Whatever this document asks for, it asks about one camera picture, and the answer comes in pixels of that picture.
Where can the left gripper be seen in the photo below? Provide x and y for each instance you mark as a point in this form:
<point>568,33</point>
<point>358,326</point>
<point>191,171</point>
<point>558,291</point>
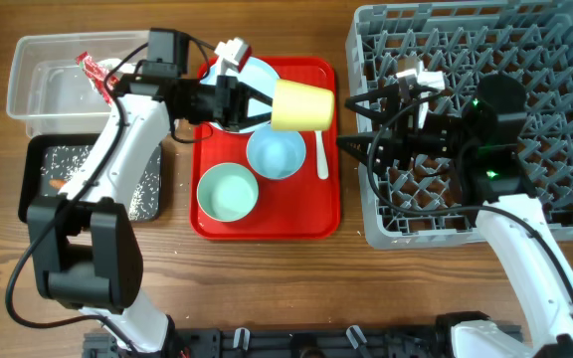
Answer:
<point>229,103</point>

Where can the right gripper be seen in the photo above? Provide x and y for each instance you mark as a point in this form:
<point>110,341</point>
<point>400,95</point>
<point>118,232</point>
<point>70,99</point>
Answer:
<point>405,141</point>

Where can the light blue plate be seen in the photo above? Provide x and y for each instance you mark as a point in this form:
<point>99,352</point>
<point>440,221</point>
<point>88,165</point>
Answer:
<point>260,76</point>

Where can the yellow plastic cup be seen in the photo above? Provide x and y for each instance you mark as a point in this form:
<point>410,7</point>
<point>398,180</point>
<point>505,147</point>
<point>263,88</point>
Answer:
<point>300,107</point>

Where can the white bowl with rice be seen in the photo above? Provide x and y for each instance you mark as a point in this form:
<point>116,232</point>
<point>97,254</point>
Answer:
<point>275,155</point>

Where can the green bowl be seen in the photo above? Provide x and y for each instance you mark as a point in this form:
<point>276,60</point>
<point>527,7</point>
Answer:
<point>227,192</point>

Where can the white tissue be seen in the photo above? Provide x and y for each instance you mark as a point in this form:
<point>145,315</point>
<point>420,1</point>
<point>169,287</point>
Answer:
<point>111,64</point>

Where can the red snack wrapper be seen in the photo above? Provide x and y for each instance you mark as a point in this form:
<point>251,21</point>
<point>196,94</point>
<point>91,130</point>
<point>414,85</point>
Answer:
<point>97,74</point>

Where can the orange carrot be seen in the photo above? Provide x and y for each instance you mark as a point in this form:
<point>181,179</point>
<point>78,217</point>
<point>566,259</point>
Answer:
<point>58,184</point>

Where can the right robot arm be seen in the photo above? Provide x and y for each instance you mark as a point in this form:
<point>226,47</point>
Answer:
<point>496,193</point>

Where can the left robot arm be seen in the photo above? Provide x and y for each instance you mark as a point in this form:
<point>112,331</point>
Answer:
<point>83,249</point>

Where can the grey dishwasher rack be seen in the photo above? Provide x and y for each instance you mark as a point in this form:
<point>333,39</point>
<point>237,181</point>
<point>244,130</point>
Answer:
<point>531,41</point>

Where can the black waste tray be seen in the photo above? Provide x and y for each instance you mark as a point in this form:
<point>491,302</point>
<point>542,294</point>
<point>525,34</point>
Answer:
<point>35,151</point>

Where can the white plastic spoon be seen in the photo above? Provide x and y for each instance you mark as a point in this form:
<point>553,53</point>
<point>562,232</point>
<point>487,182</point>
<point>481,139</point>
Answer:
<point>321,160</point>

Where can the red serving tray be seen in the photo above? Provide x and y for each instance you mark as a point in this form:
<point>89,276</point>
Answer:
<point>301,207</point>

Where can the clear plastic bin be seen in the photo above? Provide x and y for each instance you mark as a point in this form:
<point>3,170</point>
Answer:
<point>50,93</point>

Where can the spilled white rice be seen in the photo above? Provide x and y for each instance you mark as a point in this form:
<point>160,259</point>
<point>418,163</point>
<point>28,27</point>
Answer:
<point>61,163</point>

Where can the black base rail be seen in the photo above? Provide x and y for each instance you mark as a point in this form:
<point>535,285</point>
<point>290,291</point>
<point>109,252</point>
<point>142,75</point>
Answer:
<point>406,341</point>

